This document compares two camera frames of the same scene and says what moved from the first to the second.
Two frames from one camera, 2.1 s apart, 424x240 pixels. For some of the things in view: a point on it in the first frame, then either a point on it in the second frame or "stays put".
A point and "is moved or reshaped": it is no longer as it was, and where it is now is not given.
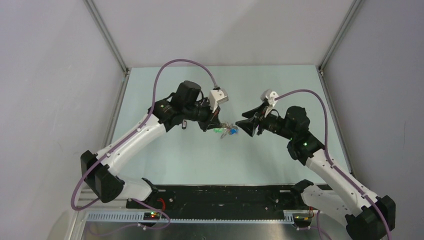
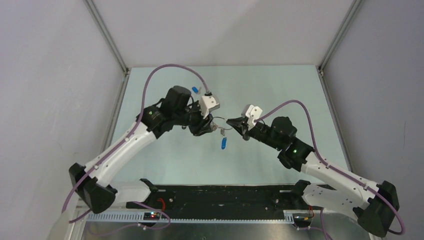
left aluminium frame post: (98, 16) stays put
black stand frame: (223, 198) stays put
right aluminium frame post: (354, 9) stays put
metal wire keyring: (228, 127) is moved or reshaped
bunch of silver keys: (226, 126) is moved or reshaped
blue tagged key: (233, 131) → (224, 141)
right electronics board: (302, 220) stays put
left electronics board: (151, 216) stays put
